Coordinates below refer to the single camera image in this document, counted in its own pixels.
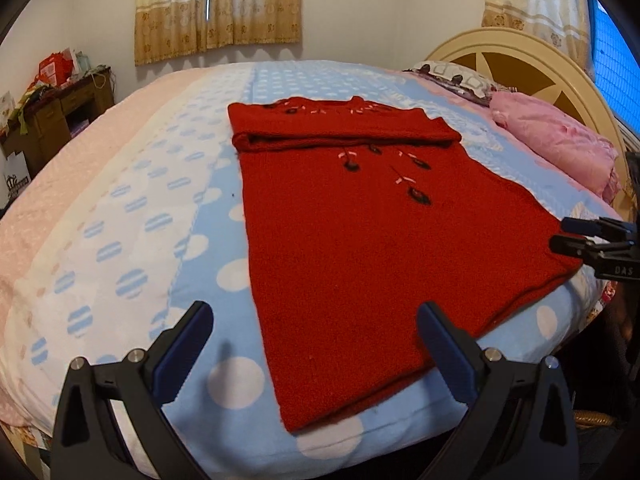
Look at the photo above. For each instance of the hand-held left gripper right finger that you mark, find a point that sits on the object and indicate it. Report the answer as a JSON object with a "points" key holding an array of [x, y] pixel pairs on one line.
{"points": [[447, 355]]}

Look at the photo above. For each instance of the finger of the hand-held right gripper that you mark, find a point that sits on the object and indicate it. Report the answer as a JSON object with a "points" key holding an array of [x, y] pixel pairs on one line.
{"points": [[582, 225], [572, 246]]}

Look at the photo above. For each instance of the cream wooden headboard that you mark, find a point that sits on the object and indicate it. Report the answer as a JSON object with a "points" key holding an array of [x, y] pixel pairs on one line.
{"points": [[525, 42]]}

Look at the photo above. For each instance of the patterned pillow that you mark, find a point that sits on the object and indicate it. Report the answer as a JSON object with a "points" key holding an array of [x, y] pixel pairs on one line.
{"points": [[465, 80]]}

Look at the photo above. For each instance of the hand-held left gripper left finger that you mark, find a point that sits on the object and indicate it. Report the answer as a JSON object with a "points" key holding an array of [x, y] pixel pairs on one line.
{"points": [[182, 355]]}

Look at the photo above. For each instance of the red knitted sweater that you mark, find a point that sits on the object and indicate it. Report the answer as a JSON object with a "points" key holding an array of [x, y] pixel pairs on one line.
{"points": [[375, 260]]}

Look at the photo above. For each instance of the pale pink bedspread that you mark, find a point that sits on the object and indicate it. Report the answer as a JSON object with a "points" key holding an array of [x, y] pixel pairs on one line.
{"points": [[75, 170]]}

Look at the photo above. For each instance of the white paper bag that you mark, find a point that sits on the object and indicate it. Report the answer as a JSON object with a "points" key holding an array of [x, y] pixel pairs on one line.
{"points": [[15, 175]]}

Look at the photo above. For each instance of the bed with polka-dot sheet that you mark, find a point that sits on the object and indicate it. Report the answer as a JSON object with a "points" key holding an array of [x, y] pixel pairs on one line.
{"points": [[150, 240]]}

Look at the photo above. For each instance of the red bag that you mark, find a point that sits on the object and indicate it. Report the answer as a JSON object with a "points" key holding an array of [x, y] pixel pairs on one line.
{"points": [[52, 67]]}

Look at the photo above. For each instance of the pink folded quilt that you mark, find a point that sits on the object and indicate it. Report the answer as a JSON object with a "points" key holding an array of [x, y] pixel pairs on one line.
{"points": [[560, 145]]}

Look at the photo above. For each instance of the window with blue mesh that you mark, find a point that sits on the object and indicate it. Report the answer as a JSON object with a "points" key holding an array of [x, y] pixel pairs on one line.
{"points": [[615, 60]]}

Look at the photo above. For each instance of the brown wooden desk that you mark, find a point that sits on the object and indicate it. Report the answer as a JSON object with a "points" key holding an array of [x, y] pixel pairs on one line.
{"points": [[50, 120]]}

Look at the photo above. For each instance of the woven wicker basket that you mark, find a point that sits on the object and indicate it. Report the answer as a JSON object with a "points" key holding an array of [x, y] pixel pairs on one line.
{"points": [[595, 417]]}

